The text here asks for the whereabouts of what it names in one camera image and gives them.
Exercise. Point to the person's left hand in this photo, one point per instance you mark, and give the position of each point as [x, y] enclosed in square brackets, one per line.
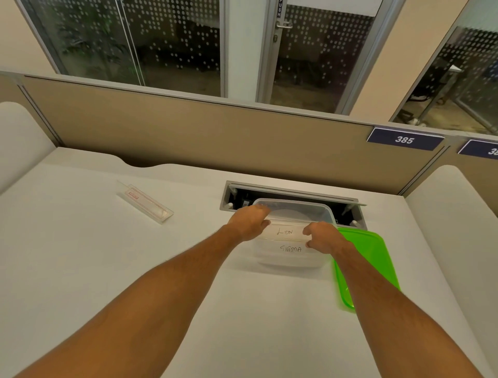
[247, 224]

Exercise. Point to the person's right hand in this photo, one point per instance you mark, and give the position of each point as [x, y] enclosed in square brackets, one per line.
[328, 237]

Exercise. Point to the person's right thumb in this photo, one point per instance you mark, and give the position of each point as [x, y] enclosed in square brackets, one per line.
[313, 243]

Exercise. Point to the person's left thumb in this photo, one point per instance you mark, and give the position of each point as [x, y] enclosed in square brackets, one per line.
[262, 225]

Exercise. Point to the clear plastic food container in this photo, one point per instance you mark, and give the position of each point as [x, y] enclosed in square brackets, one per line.
[290, 255]

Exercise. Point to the person's right forearm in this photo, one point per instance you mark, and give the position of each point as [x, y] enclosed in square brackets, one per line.
[389, 311]

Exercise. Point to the person's left forearm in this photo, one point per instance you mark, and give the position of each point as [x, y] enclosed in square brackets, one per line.
[148, 303]

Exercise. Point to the green plastic lid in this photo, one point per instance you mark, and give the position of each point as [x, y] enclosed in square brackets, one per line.
[369, 264]

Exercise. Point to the beige desk partition panel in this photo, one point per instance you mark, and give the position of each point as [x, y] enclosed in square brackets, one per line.
[233, 136]

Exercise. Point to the clear flat plastic case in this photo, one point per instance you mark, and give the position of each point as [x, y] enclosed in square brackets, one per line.
[146, 202]

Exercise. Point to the dark blue number sign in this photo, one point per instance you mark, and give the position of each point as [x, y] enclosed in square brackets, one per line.
[404, 139]
[480, 150]

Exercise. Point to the white rounded side divider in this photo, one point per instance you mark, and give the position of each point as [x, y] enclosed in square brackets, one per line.
[459, 218]
[21, 140]

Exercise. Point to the glass door with dotted film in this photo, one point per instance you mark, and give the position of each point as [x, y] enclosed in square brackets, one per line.
[323, 54]

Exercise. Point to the dotted glass window panel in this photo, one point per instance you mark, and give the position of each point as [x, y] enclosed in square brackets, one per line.
[136, 39]

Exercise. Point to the green indoor plant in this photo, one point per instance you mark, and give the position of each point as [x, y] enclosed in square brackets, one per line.
[93, 43]

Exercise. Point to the glass wall panel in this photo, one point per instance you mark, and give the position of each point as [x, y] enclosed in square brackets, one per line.
[455, 78]

